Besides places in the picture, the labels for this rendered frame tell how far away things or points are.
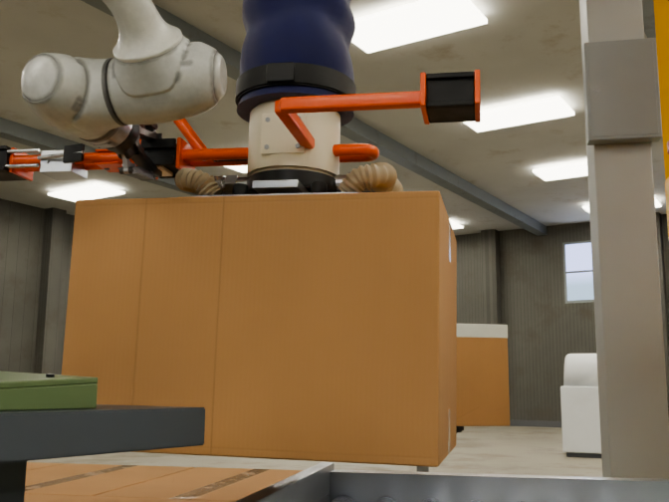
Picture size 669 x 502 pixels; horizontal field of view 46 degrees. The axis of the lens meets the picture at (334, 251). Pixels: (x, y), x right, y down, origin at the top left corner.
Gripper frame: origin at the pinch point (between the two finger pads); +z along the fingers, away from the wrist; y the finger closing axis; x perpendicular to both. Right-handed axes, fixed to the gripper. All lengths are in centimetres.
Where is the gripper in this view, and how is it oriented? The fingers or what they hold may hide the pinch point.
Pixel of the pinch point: (159, 158)
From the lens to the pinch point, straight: 154.5
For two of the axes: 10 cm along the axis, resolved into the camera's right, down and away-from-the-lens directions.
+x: 9.8, -0.2, -1.9
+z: 1.9, 1.7, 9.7
